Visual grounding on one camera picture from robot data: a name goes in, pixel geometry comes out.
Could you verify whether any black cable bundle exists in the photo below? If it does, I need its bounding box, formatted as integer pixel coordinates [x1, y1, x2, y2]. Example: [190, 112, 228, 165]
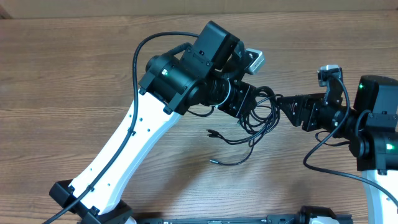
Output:
[206, 86, 282, 166]

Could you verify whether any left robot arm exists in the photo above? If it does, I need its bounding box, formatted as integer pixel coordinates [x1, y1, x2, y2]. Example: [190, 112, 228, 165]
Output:
[49, 22, 265, 223]

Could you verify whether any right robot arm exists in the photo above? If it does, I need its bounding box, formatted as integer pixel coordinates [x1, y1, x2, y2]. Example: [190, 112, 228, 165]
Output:
[277, 75, 397, 223]

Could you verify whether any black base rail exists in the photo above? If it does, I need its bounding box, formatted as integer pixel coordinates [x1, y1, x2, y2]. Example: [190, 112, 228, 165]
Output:
[133, 205, 354, 224]

